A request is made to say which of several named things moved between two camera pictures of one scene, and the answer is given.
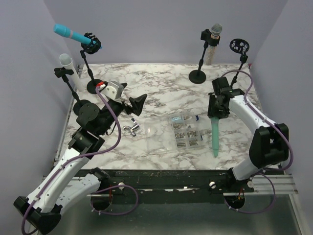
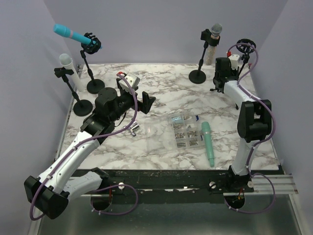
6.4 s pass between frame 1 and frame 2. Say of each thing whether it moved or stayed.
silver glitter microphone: stayed
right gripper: moved
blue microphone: stayed
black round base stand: stayed
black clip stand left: stayed
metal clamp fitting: stayed
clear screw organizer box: stayed
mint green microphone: moved
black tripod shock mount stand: moved
